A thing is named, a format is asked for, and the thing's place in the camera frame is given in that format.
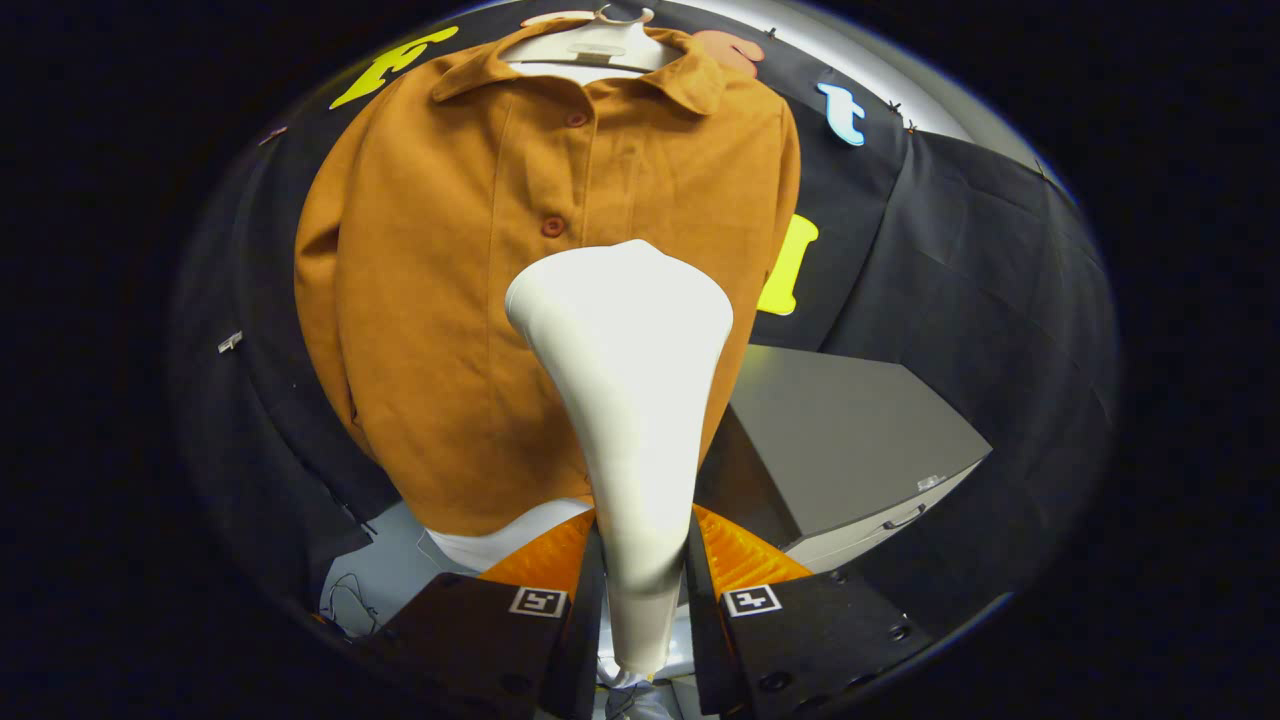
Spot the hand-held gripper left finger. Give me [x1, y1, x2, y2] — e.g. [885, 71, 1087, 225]
[350, 510, 608, 720]

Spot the white mannequin torso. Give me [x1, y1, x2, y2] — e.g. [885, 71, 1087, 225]
[425, 62, 641, 573]

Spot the white garment steamer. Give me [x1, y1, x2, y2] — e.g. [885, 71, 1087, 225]
[505, 239, 735, 676]

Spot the black backdrop cloth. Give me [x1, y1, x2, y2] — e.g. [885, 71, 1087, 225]
[170, 0, 1118, 641]

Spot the brown button-up shirt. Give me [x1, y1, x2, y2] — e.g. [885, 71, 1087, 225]
[293, 28, 802, 538]

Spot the grey cabinet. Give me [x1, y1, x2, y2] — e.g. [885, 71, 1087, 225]
[695, 345, 994, 576]

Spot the white clothes hanger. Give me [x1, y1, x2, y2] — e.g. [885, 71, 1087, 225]
[497, 5, 681, 73]

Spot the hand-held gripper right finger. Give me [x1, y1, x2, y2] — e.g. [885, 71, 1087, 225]
[685, 505, 931, 719]

